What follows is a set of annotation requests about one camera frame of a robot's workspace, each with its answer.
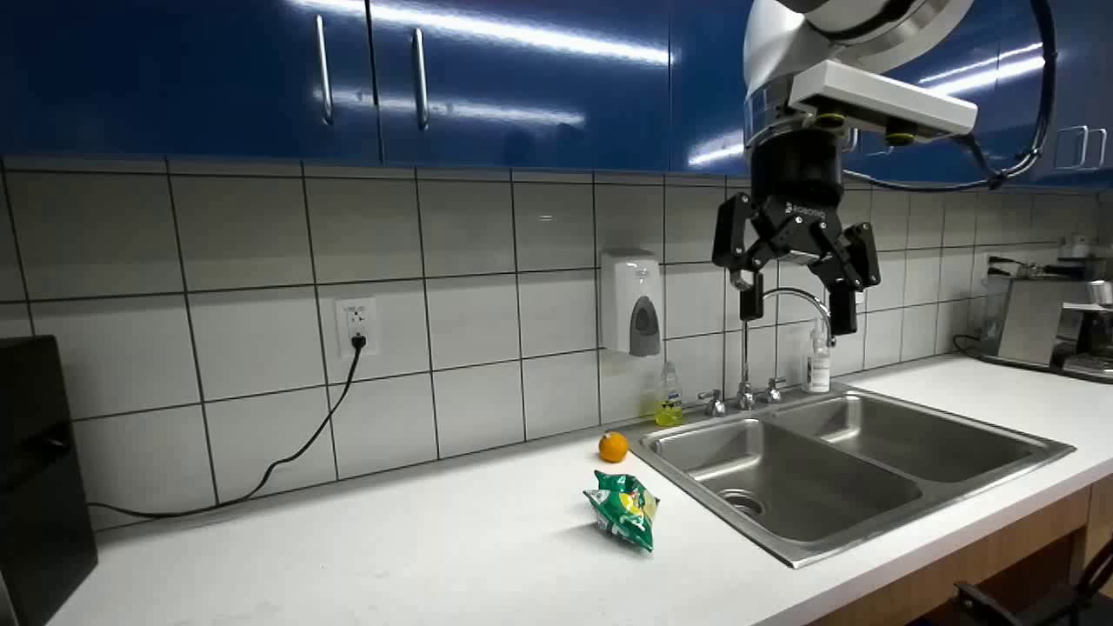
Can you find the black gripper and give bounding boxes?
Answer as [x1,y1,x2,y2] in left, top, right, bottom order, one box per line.
[708,120,888,340]

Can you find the green snack packet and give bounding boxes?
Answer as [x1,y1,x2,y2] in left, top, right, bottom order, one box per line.
[580,464,663,557]

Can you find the stainless steel double sink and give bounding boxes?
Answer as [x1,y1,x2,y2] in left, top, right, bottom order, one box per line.
[630,384,1078,569]

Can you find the clear soap bottle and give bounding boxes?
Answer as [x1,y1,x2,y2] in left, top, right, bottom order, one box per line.
[806,324,837,396]

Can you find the chrome gooseneck faucet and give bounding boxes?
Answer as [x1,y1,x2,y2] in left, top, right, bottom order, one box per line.
[733,281,837,409]

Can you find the yellow dish soap bottle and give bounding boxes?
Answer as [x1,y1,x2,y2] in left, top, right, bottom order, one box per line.
[641,358,689,432]

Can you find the blue glossy cabinet door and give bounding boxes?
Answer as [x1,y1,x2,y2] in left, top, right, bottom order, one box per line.
[668,0,759,179]
[856,0,1055,192]
[366,0,689,177]
[1041,0,1113,192]
[0,0,379,170]

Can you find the silver countertop appliance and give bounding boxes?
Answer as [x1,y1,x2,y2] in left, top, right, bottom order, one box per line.
[981,243,1113,384]

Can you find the orange fruit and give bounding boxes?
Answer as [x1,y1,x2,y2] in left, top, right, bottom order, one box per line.
[596,426,633,464]

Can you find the wooden base cabinet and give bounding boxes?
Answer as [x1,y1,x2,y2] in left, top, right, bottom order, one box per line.
[809,481,1113,626]

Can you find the black chair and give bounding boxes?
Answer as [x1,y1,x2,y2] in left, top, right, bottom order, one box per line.
[948,534,1113,626]

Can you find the black coffee maker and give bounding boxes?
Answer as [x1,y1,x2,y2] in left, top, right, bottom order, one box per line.
[0,335,102,626]

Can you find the white wall soap dispenser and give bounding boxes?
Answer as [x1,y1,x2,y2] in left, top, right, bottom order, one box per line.
[599,249,668,358]

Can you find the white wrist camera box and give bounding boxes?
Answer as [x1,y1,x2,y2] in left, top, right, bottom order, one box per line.
[787,59,981,146]

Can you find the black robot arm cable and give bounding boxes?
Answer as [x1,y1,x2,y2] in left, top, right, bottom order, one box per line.
[841,0,1060,195]

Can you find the white wall power outlet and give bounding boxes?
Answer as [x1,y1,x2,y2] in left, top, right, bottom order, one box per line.
[333,294,382,358]

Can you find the black power cord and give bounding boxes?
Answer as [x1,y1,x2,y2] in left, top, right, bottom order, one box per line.
[87,335,372,520]

